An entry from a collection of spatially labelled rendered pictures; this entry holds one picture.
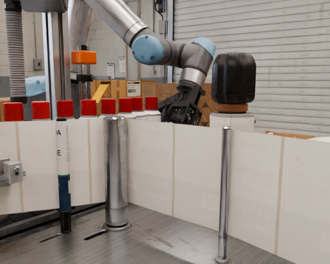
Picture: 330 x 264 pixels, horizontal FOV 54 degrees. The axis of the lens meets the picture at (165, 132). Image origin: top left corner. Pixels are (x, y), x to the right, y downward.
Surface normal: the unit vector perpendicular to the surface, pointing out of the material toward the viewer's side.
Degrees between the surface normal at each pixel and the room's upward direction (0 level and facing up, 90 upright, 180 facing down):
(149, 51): 92
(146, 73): 90
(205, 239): 0
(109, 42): 90
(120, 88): 90
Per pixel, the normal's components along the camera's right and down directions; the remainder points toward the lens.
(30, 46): 0.81, 0.10
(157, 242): 0.00, -0.99
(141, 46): -0.37, 0.18
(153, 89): -0.76, 0.10
